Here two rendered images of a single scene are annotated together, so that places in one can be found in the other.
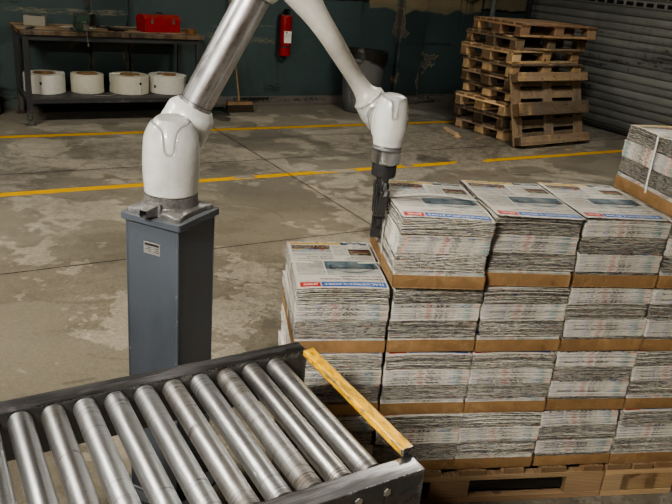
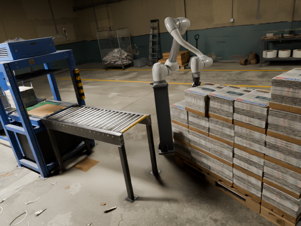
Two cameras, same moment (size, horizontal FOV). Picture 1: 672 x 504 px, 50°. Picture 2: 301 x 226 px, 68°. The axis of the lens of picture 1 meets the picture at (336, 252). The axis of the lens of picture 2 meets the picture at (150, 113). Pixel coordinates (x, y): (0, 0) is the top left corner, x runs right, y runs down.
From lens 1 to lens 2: 2.25 m
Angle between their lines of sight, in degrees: 63
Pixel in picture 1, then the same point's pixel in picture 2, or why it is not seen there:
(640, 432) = (273, 197)
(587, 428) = (249, 182)
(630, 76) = not seen: outside the picture
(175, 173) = (154, 75)
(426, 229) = (189, 95)
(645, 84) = not seen: outside the picture
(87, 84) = (282, 54)
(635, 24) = not seen: outside the picture
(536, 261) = (221, 112)
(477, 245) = (202, 102)
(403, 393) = (194, 143)
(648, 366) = (269, 168)
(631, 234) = (251, 109)
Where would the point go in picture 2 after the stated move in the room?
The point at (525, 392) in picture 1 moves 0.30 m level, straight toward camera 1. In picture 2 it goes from (225, 158) to (196, 162)
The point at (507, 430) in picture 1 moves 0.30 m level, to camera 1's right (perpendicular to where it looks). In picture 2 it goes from (222, 168) to (245, 185)
